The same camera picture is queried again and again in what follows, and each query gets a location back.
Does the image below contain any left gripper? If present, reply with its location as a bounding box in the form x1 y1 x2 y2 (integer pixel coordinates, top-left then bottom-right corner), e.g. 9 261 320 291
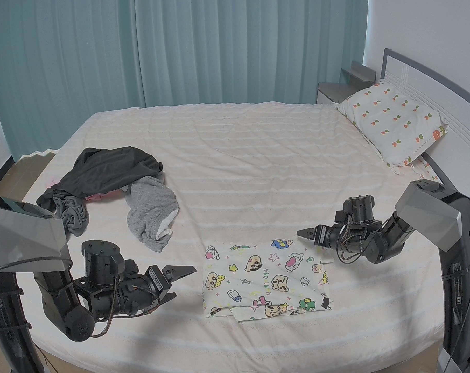
116 264 197 318

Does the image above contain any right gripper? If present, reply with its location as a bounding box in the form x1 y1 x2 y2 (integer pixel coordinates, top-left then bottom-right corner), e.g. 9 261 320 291
297 225 350 248

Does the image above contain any white printed pyjama top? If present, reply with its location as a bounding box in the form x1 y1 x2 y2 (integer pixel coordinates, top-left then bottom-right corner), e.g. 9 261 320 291
202 239 334 323

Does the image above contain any light grey garment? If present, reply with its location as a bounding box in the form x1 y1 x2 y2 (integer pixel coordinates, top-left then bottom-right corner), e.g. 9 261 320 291
126 177 180 253

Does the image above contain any bed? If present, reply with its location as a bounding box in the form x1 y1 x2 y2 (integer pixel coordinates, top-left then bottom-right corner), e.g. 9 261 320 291
13 48 470 364

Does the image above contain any pink garment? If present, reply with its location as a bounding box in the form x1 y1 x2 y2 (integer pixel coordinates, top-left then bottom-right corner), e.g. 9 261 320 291
85 187 128 202

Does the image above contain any dark grey garment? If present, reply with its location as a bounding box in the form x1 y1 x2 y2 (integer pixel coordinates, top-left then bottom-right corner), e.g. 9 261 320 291
37 188 89 237

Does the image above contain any black garment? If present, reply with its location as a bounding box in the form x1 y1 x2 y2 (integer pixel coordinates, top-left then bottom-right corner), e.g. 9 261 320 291
58 146 165 199

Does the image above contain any white printed pillow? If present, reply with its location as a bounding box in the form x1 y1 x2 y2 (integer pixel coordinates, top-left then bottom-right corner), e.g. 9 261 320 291
334 79 449 175

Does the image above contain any grey bedside table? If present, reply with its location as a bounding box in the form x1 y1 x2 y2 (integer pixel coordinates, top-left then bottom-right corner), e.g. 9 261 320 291
317 61 376 105

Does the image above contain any blue-green curtain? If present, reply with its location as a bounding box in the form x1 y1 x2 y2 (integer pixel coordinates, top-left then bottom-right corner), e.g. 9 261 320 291
0 0 369 160

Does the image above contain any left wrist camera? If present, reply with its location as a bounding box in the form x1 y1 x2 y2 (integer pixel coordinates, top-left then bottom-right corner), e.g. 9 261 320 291
119 258 139 278

